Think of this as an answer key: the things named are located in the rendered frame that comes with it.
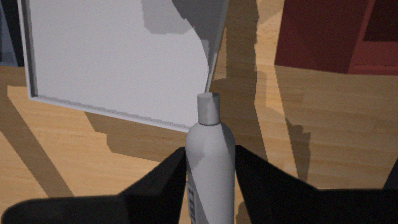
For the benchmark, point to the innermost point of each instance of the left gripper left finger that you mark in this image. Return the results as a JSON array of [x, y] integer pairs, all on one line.
[[159, 201]]

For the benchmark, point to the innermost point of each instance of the grey gas cylinder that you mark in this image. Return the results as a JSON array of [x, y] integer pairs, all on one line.
[[210, 159]]

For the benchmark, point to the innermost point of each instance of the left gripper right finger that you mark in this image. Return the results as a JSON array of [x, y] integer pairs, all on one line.
[[273, 196]]

